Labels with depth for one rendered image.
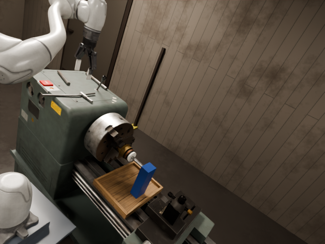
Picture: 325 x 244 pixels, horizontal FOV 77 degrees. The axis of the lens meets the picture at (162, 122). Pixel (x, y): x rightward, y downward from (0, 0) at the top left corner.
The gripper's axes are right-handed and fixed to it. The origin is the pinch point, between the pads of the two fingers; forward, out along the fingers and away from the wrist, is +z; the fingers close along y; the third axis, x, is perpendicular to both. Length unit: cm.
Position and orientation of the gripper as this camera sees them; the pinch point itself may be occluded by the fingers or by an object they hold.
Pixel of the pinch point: (82, 72)
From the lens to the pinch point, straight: 134.8
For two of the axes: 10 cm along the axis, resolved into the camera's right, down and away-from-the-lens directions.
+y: 7.4, 5.4, -4.0
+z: -3.7, 8.2, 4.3
